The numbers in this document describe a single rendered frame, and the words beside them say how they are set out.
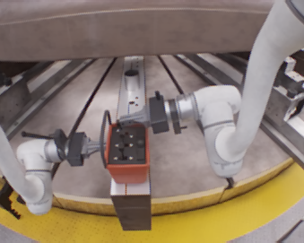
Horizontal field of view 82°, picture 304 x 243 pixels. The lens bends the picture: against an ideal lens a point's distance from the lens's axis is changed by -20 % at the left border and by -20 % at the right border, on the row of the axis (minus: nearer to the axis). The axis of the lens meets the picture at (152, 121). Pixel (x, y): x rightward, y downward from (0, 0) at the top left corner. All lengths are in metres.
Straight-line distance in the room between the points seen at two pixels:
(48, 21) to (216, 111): 0.95
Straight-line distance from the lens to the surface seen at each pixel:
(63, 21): 1.17
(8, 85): 1.64
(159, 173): 1.23
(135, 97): 1.10
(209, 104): 0.64
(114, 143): 0.72
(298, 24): 0.31
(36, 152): 0.83
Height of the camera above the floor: 1.32
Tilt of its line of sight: 42 degrees down
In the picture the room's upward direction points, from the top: straight up
